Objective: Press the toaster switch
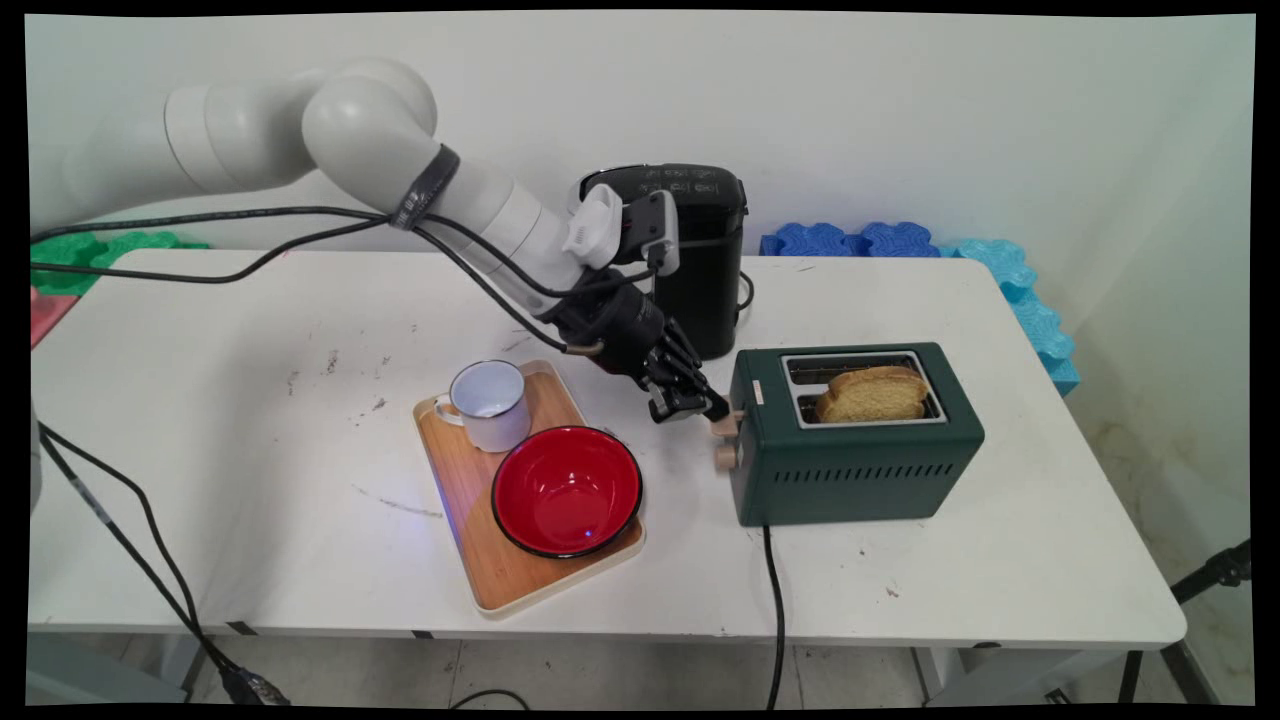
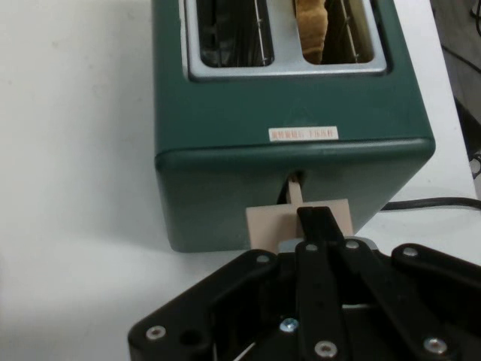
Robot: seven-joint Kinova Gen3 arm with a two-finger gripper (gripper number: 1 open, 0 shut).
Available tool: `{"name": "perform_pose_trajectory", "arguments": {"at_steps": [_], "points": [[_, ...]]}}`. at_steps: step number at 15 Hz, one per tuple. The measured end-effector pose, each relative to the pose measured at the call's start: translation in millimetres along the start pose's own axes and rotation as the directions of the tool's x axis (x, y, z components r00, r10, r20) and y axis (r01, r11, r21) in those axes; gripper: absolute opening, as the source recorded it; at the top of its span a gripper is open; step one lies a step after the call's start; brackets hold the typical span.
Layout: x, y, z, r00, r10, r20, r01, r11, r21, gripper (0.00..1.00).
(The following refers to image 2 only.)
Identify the toasted bread slice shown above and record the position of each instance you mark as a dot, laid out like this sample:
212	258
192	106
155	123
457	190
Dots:
312	30

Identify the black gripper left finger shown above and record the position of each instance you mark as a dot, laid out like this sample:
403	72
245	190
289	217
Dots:
315	293

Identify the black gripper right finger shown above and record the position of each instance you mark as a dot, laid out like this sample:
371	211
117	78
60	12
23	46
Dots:
398	293

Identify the dark green two-slot toaster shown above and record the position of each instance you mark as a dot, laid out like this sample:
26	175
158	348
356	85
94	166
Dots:
244	176

